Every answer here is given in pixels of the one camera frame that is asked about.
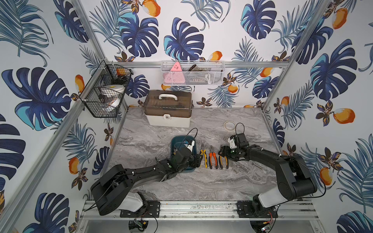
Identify white brown toolbox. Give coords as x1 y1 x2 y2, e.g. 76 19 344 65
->
143 90 192 128

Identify yellow black combination pliers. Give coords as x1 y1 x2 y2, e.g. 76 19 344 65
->
200 149 208 168

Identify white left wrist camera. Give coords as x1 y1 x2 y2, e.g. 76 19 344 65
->
185 139 195 152

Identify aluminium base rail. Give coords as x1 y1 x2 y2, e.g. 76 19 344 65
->
80 201 319 221

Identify white mesh wall basket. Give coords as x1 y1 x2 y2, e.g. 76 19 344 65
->
160 61 225 86

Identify orange long nose pliers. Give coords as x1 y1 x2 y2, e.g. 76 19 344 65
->
208 146 218 169

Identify pink triangle card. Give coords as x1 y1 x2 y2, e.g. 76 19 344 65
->
163 62 186 85

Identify white bowl in basket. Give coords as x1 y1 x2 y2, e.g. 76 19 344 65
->
99 84 125 111

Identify teal plastic storage tray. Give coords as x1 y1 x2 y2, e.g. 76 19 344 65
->
170 136 197 173

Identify orange black cutting pliers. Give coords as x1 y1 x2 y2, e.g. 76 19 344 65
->
219 155 229 169

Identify black wire basket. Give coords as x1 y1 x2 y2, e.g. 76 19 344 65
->
79 61 134 118

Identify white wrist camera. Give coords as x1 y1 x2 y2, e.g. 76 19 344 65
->
185 139 195 152
228 136 237 150

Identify masking tape roll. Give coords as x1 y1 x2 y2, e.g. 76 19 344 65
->
223 120 236 131

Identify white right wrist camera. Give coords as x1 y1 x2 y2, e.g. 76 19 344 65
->
228 136 237 150

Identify small yellow black pliers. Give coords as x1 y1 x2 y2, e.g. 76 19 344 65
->
173 146 178 155

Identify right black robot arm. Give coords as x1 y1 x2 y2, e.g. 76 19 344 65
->
218 133 317 218

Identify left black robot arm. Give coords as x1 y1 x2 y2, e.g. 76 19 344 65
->
90 147 202 216

